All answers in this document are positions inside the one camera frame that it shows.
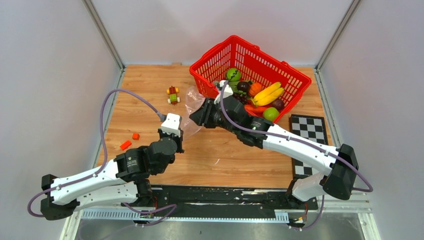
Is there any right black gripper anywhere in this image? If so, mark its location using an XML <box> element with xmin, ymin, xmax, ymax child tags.
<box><xmin>190</xmin><ymin>97</ymin><xmax>239</xmax><ymax>136</ymax></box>

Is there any clear zip top bag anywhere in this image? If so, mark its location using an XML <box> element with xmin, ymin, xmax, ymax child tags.
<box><xmin>180</xmin><ymin>86</ymin><xmax>206</xmax><ymax>140</ymax></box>

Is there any purple toy grape bunch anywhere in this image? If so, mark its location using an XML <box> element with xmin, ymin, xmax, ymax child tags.
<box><xmin>232</xmin><ymin>93</ymin><xmax>249</xmax><ymax>105</ymax></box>

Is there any yellow toy banana bunch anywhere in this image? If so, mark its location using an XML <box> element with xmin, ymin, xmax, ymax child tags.
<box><xmin>251</xmin><ymin>82</ymin><xmax>284</xmax><ymax>107</ymax></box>

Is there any green toy apple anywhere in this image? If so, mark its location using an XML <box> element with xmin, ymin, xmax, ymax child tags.
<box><xmin>262</xmin><ymin>107</ymin><xmax>280</xmax><ymax>122</ymax></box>

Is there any red plastic shopping basket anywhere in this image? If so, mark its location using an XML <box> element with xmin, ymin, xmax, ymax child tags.
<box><xmin>189</xmin><ymin>35</ymin><xmax>312</xmax><ymax>123</ymax></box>

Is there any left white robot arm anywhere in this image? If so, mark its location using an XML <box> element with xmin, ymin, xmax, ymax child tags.
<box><xmin>40</xmin><ymin>129</ymin><xmax>184</xmax><ymax>221</ymax></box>

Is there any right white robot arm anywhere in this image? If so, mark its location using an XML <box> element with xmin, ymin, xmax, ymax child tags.
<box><xmin>189</xmin><ymin>96</ymin><xmax>359</xmax><ymax>209</ymax></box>

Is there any colourful toy block car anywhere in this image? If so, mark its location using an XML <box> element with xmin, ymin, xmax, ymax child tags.
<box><xmin>166</xmin><ymin>86</ymin><xmax>181</xmax><ymax>105</ymax></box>

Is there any small red block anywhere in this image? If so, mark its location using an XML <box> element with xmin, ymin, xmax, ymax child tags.
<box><xmin>132</xmin><ymin>133</ymin><xmax>140</xmax><ymax>141</ymax></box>

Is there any green toy lettuce leaf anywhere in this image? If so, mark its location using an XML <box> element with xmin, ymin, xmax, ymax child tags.
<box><xmin>228</xmin><ymin>81</ymin><xmax>239</xmax><ymax>93</ymax></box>

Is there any flat red block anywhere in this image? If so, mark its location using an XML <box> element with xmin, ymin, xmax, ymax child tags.
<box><xmin>119</xmin><ymin>140</ymin><xmax>132</xmax><ymax>151</ymax></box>

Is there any dark purple toy plum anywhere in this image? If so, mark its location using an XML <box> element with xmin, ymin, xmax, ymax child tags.
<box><xmin>236</xmin><ymin>81</ymin><xmax>251</xmax><ymax>93</ymax></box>

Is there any orange toy pumpkin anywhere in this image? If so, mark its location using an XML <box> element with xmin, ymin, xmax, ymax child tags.
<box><xmin>247</xmin><ymin>82</ymin><xmax>262</xmax><ymax>98</ymax></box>

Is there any dark brown toy fruit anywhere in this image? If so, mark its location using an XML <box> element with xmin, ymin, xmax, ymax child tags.
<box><xmin>271</xmin><ymin>98</ymin><xmax>285</xmax><ymax>111</ymax></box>

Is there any black white checkerboard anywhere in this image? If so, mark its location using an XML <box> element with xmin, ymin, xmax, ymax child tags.
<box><xmin>289</xmin><ymin>114</ymin><xmax>329</xmax><ymax>179</ymax></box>

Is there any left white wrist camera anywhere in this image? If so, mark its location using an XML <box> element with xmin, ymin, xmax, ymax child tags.
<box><xmin>160</xmin><ymin>113</ymin><xmax>183</xmax><ymax>137</ymax></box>

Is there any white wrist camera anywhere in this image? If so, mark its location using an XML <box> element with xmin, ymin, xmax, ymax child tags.
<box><xmin>214</xmin><ymin>80</ymin><xmax>234</xmax><ymax>105</ymax></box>
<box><xmin>160</xmin><ymin>113</ymin><xmax>183</xmax><ymax>137</ymax></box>

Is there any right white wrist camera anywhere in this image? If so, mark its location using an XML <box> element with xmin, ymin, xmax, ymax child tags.
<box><xmin>214</xmin><ymin>80</ymin><xmax>234</xmax><ymax>105</ymax></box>

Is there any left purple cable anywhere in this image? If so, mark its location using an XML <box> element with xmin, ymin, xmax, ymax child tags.
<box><xmin>27</xmin><ymin>88</ymin><xmax>167</xmax><ymax>219</ymax></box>

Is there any purple cable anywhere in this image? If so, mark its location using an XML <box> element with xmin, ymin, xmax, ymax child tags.
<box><xmin>27</xmin><ymin>88</ymin><xmax>167</xmax><ymax>219</ymax></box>
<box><xmin>219</xmin><ymin>81</ymin><xmax>374</xmax><ymax>194</ymax></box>

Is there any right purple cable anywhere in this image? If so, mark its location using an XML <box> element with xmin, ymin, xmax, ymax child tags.
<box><xmin>219</xmin><ymin>81</ymin><xmax>374</xmax><ymax>194</ymax></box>

